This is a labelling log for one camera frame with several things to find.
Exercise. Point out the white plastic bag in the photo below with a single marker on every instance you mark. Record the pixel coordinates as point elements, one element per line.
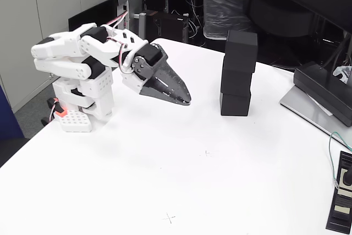
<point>342,72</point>

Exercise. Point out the black cube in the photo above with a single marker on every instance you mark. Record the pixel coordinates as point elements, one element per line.
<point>240,48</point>
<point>235,105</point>
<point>236,81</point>

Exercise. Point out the black computer case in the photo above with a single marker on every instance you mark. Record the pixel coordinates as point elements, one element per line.
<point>170,28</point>

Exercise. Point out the silver monitor stand base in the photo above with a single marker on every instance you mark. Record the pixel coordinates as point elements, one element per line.
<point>302,108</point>

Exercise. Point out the blue partition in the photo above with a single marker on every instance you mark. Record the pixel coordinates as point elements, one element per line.
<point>8,119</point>

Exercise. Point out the bin with clear plastic bag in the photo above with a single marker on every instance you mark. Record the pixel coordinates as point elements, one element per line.
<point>222,15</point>

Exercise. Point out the grey metal cabinet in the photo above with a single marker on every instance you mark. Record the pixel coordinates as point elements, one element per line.
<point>16,39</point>

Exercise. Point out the orange black controller board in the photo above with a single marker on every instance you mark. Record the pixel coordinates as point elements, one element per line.
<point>61,112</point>

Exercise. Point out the black plastic tray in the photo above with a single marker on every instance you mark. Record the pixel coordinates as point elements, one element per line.
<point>336,218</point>

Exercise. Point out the black office chair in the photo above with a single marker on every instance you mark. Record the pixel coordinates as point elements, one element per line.
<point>280,17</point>

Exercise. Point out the grey metal post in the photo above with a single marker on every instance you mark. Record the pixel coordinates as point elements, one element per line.
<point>141,28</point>

